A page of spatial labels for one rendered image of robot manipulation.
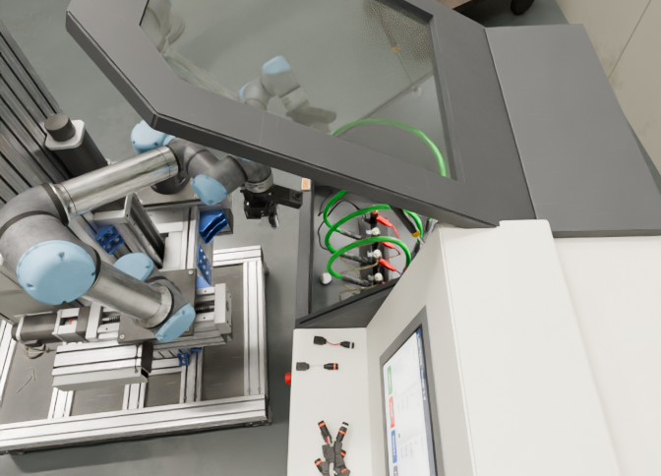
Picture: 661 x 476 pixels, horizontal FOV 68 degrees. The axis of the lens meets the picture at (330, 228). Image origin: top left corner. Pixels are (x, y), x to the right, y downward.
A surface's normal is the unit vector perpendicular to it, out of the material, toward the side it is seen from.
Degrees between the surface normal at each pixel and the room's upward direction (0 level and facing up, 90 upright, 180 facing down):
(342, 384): 0
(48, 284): 82
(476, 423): 0
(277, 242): 0
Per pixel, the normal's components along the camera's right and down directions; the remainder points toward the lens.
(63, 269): 0.67, 0.52
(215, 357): -0.04, -0.55
